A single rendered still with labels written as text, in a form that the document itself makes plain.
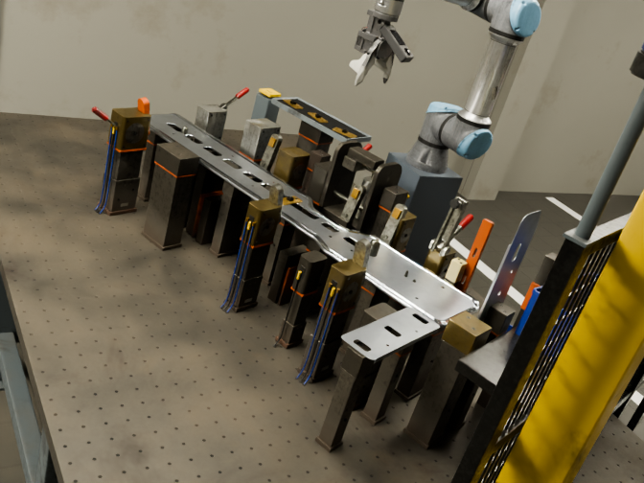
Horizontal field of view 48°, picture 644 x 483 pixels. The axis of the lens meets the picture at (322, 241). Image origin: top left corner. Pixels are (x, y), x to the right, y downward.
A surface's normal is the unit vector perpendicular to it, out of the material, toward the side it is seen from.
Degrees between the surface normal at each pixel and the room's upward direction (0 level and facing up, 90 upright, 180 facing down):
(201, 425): 0
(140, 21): 90
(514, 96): 90
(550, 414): 90
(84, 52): 90
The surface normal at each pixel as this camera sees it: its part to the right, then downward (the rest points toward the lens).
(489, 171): 0.47, 0.51
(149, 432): 0.26, -0.86
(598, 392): -0.65, 0.18
